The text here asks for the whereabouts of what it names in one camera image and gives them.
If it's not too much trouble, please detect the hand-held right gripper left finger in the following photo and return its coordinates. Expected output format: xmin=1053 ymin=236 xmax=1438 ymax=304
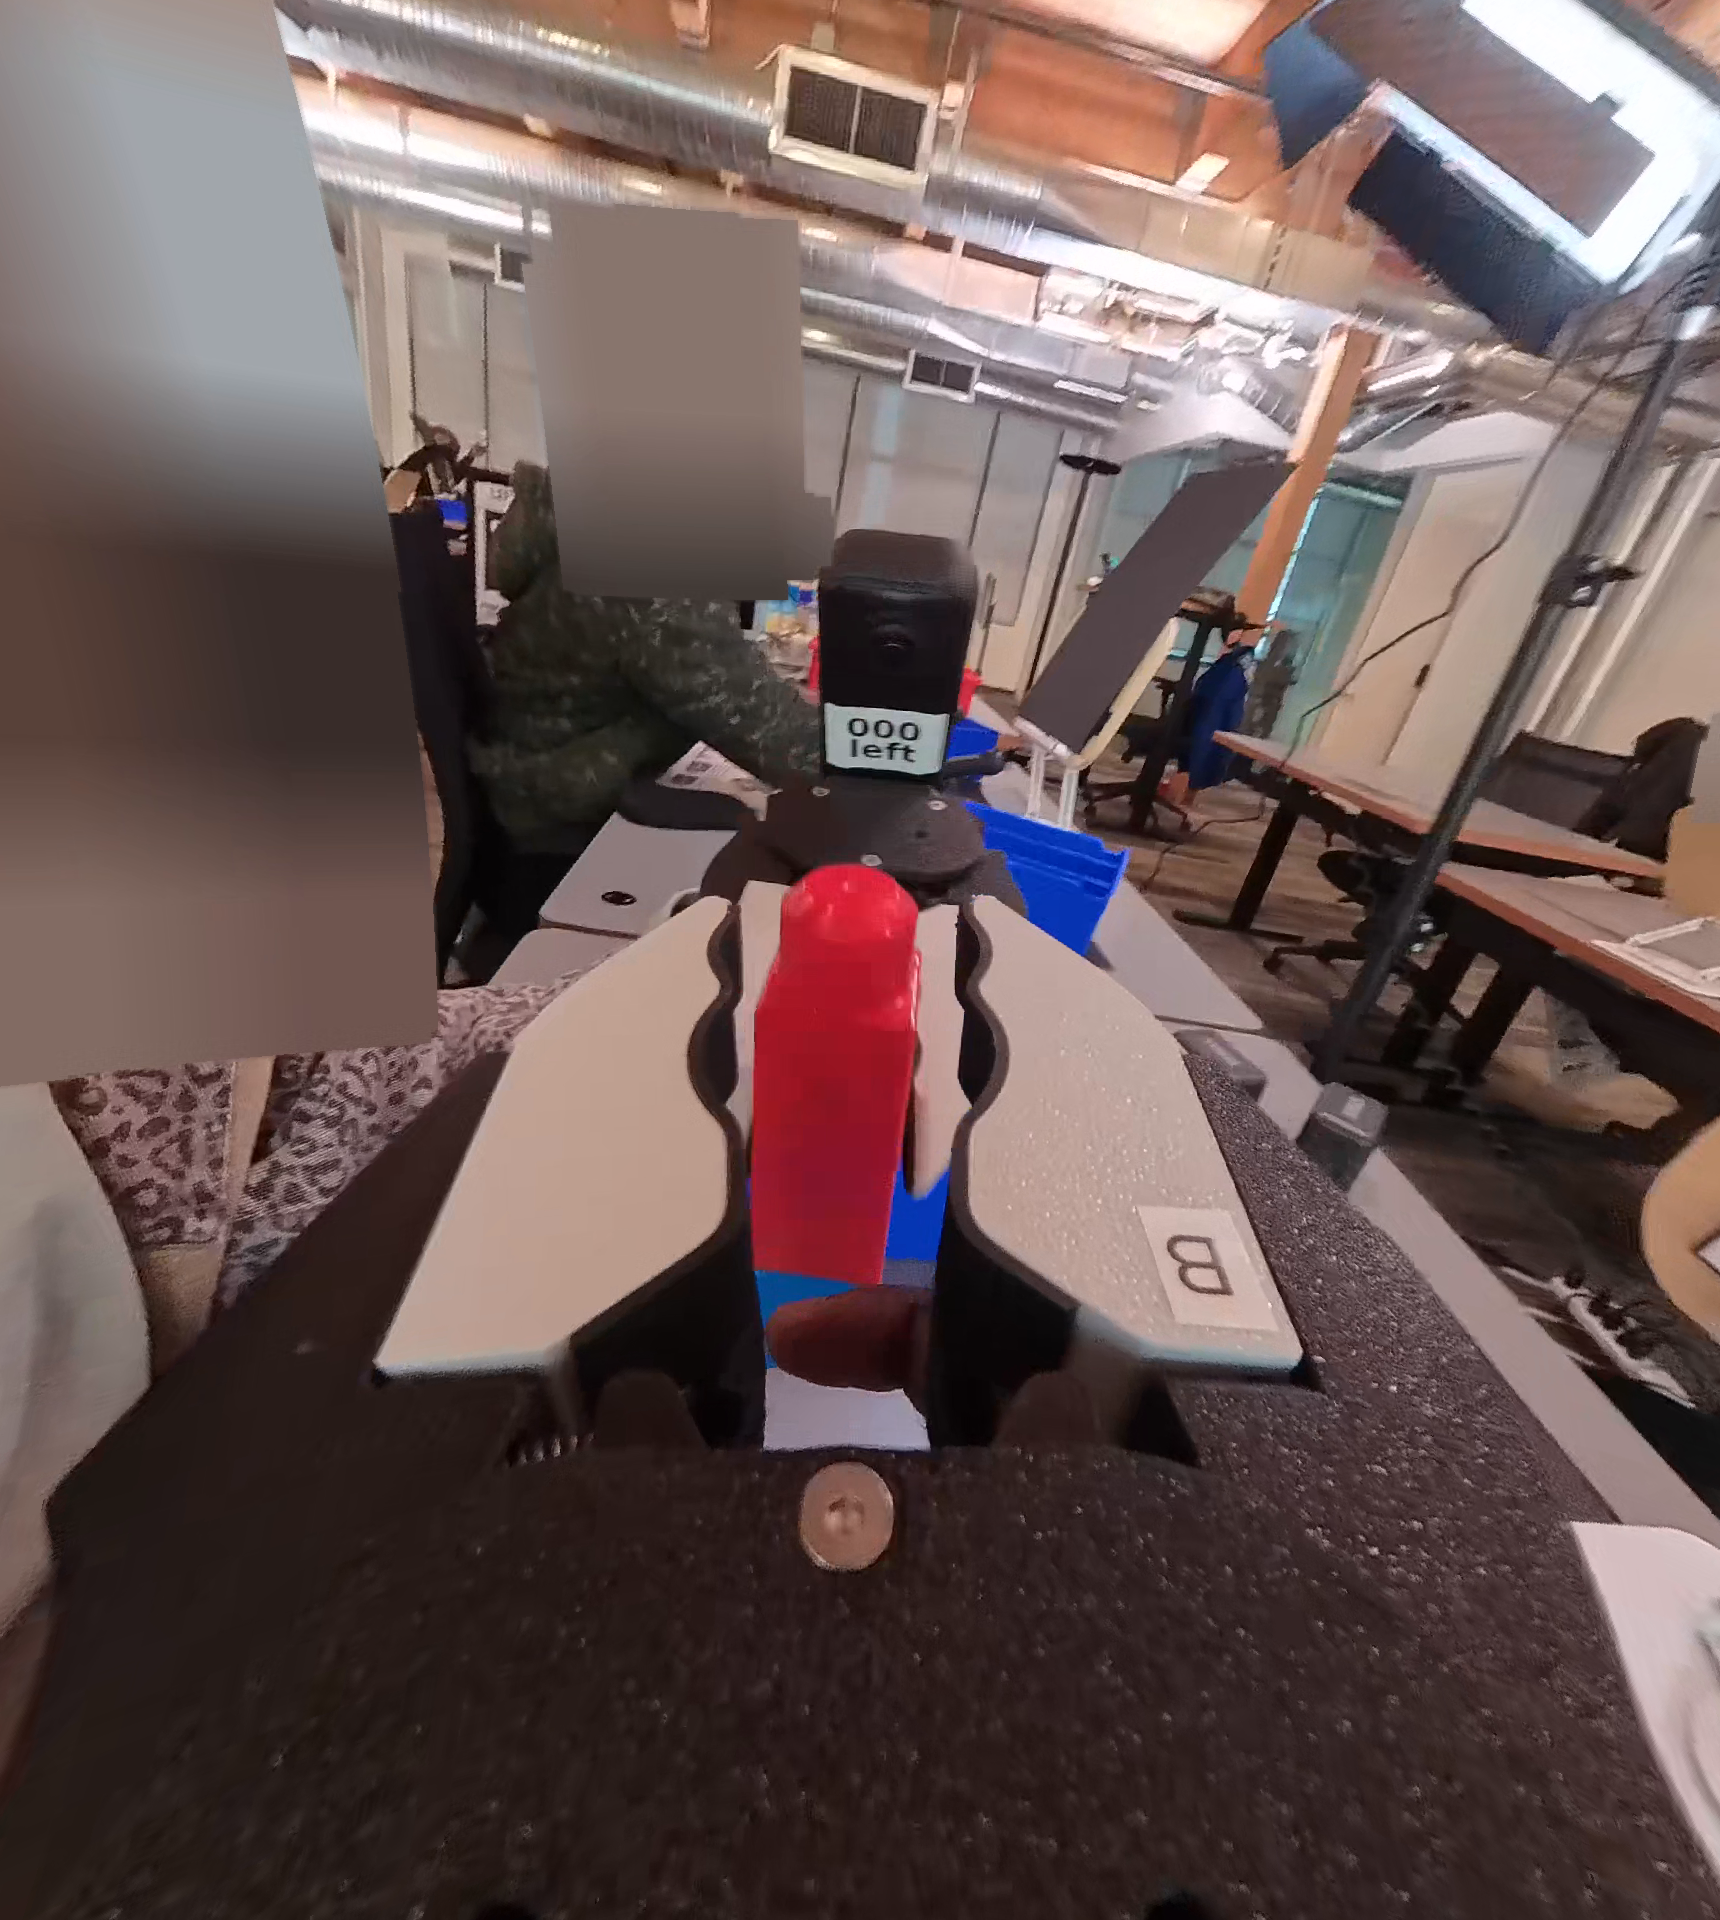
xmin=376 ymin=897 xmax=766 ymax=1428

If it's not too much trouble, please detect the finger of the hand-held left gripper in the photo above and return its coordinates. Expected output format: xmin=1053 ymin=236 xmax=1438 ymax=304
xmin=732 ymin=878 xmax=800 ymax=1004
xmin=903 ymin=901 xmax=971 ymax=1199

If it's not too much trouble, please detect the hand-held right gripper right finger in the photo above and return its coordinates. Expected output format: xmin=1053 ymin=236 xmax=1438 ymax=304
xmin=934 ymin=897 xmax=1303 ymax=1412

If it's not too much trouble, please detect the red mega block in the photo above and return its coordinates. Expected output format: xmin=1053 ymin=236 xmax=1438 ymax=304
xmin=751 ymin=866 xmax=926 ymax=1290

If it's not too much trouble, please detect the blue mega block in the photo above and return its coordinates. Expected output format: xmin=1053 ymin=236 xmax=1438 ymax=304
xmin=758 ymin=1267 xmax=879 ymax=1371

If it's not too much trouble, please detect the stack of nested blue bins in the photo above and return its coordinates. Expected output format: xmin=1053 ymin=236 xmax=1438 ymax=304
xmin=956 ymin=799 xmax=1135 ymax=966

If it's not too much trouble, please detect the black power adapter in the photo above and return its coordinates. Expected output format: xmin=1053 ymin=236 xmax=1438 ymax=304
xmin=1297 ymin=1082 xmax=1390 ymax=1190

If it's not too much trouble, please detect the person's leopard print clothing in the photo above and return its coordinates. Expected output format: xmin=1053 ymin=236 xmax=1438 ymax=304
xmin=45 ymin=972 xmax=607 ymax=1360

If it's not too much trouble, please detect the grey sheet document stand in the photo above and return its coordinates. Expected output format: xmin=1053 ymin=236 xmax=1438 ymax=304
xmin=1013 ymin=454 xmax=1303 ymax=825

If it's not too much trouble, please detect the blue jacket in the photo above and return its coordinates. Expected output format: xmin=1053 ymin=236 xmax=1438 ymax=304
xmin=1183 ymin=645 xmax=1261 ymax=794

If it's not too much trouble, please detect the wooden top office desk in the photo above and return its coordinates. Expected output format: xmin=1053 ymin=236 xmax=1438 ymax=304
xmin=1422 ymin=859 xmax=1720 ymax=1091
xmin=1207 ymin=728 xmax=1676 ymax=941

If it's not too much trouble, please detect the white power strip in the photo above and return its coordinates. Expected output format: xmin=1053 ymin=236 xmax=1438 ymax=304
xmin=1545 ymin=1264 xmax=1698 ymax=1379

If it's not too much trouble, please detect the person's cream garment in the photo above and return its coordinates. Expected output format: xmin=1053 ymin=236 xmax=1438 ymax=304
xmin=0 ymin=1081 xmax=153 ymax=1765

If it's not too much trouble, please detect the clear acrylic holder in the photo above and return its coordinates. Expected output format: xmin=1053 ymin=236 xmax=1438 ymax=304
xmin=1592 ymin=914 xmax=1720 ymax=996

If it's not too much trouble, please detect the black light stand pole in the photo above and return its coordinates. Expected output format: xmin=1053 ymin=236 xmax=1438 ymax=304
xmin=1313 ymin=172 xmax=1720 ymax=1095

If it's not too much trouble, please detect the white ventilation grille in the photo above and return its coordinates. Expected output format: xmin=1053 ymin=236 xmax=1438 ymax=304
xmin=766 ymin=42 xmax=943 ymax=179

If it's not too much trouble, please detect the studio light panel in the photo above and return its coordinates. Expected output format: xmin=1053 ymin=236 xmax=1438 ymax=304
xmin=1255 ymin=0 xmax=1720 ymax=361

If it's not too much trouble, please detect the silver air duct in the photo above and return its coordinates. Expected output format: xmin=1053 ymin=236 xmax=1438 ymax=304
xmin=273 ymin=0 xmax=1341 ymax=392

